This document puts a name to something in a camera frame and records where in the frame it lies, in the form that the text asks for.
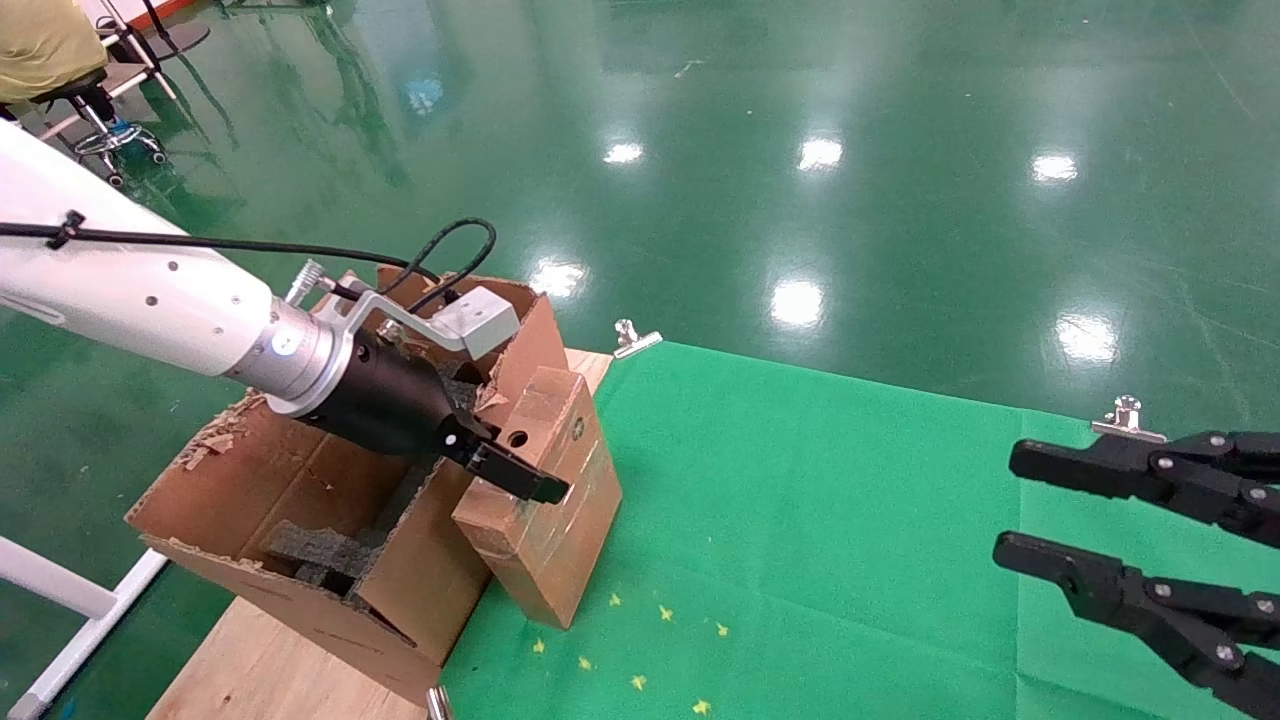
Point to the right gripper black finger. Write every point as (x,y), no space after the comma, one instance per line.
(1150,470)
(1170,615)

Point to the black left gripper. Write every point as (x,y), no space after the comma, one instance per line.
(390,405)

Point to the small brown cardboard box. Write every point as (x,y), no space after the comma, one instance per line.
(550,560)

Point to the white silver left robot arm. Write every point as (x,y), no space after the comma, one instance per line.
(120,280)

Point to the large open brown carton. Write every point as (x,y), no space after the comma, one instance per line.
(300,480)

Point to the green cloth mat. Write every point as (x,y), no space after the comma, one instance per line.
(850,520)

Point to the blue shoe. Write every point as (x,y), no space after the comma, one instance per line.
(125,130)

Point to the black round stand base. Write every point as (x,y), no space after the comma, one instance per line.
(185,38)

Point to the white pipe rack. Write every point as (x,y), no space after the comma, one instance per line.
(135,45)

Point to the black stool with chrome base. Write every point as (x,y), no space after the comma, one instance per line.
(70,88)

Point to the person in olive shirt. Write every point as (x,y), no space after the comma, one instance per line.
(40,45)

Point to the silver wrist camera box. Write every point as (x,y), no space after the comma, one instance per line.
(480,320)

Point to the white table leg frame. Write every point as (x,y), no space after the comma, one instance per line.
(60,590)

